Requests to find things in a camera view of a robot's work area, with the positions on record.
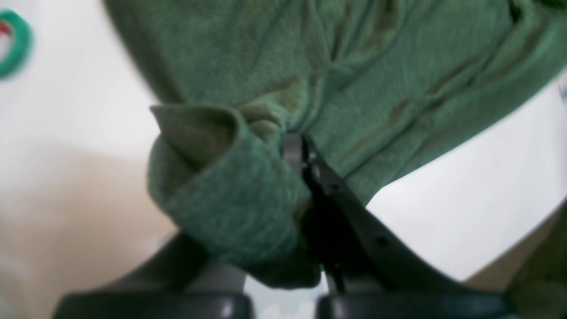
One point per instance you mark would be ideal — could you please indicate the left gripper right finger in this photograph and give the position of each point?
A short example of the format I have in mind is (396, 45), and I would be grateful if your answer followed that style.
(370, 272)

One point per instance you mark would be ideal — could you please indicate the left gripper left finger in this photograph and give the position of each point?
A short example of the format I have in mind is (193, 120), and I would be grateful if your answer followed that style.
(180, 281)

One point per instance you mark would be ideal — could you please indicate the dark green t-shirt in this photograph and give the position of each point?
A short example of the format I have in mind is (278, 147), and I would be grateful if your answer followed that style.
(383, 87)

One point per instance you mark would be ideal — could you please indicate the green tape roll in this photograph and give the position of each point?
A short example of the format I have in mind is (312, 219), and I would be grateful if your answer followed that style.
(20, 37)

